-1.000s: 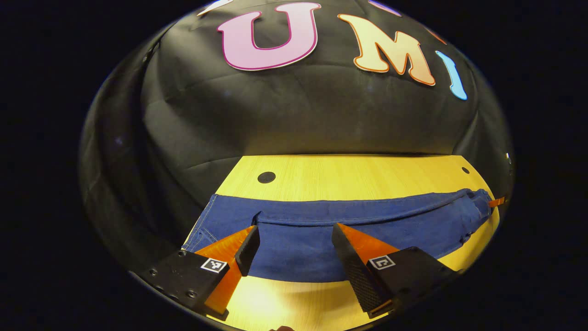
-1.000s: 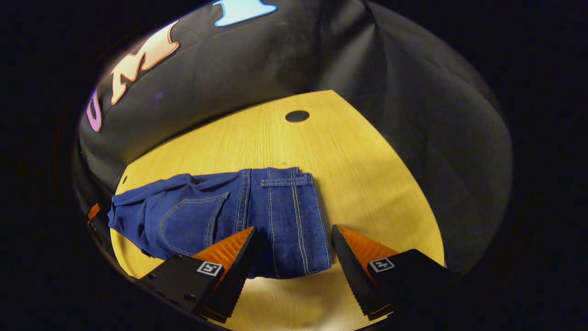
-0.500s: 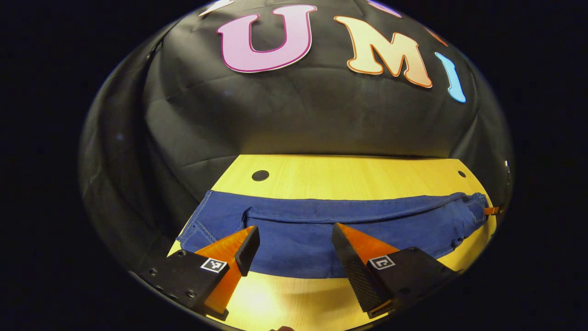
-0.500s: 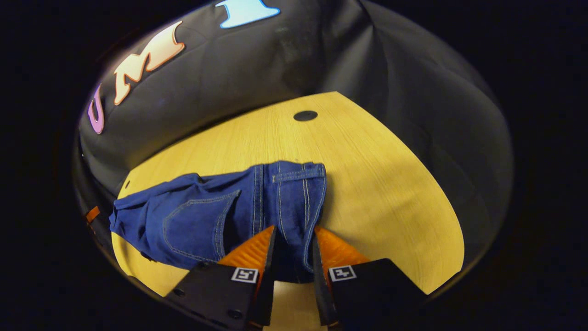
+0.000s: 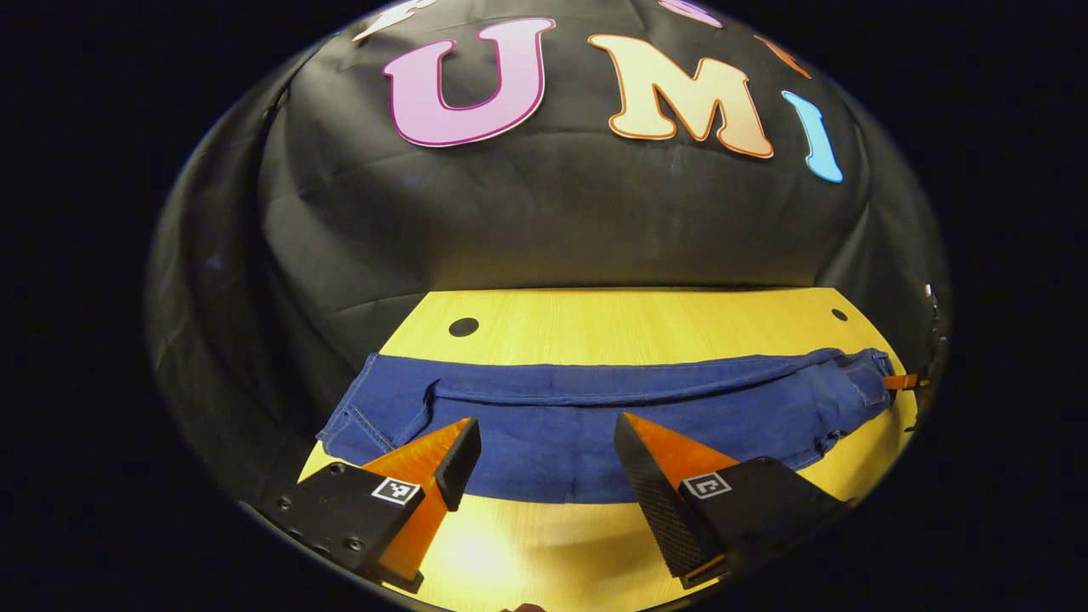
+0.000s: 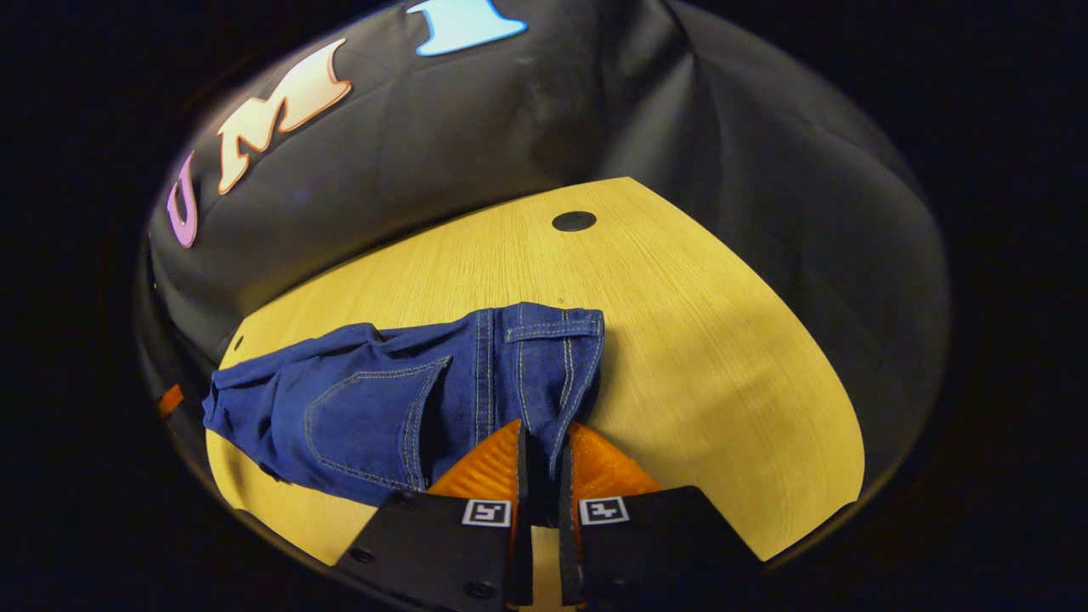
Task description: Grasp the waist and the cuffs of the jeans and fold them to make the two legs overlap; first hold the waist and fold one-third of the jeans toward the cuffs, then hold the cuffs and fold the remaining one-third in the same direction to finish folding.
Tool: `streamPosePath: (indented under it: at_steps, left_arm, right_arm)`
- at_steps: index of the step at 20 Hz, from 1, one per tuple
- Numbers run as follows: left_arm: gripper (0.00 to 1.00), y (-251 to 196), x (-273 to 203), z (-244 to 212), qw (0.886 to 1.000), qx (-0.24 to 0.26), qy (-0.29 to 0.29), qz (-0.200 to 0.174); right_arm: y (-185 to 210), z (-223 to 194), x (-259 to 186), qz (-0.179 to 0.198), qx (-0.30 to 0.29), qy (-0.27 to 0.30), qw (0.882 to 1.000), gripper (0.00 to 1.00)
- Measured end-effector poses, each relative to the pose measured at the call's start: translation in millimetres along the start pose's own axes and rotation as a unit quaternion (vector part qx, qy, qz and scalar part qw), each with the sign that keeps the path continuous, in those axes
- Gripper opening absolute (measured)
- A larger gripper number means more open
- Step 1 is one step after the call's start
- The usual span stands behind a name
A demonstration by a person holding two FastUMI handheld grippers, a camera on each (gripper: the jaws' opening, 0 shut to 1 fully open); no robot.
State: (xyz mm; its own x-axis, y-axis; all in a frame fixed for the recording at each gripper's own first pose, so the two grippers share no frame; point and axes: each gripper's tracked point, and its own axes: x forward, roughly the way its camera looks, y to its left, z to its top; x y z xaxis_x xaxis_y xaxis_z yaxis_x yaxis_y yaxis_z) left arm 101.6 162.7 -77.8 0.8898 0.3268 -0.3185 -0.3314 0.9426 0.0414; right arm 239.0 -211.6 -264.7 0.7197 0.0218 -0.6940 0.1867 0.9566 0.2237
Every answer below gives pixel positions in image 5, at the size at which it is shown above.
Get blue denim jeans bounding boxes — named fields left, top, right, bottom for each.
left=316, top=347, right=898, bottom=504

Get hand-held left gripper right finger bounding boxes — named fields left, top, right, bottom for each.
left=614, top=412, right=855, bottom=589

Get black backdrop cloth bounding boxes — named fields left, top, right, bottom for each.
left=144, top=0, right=951, bottom=502

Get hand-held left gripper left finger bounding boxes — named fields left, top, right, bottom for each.
left=259, top=416, right=483, bottom=594

